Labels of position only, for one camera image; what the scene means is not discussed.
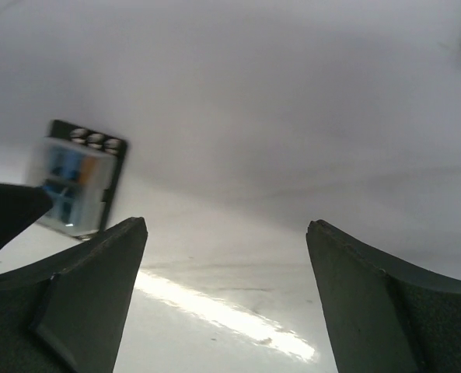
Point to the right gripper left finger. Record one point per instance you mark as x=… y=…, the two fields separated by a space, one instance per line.
x=66 y=312

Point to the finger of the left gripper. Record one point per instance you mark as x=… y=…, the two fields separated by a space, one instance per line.
x=20 y=207

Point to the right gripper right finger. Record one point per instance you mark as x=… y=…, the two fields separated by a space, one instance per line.
x=382 y=313

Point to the black fuse box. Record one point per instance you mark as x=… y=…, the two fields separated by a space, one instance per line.
x=113 y=145

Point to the clear plastic fuse box cover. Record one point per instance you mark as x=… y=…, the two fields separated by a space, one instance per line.
x=75 y=177

